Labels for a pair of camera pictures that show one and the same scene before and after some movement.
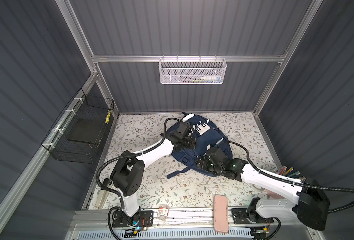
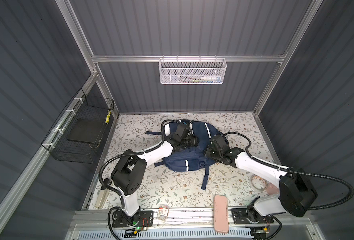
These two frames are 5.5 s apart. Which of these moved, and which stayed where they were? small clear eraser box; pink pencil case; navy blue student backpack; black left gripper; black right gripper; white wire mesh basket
Moved: navy blue student backpack; black right gripper
Stayed: small clear eraser box; white wire mesh basket; black left gripper; pink pencil case
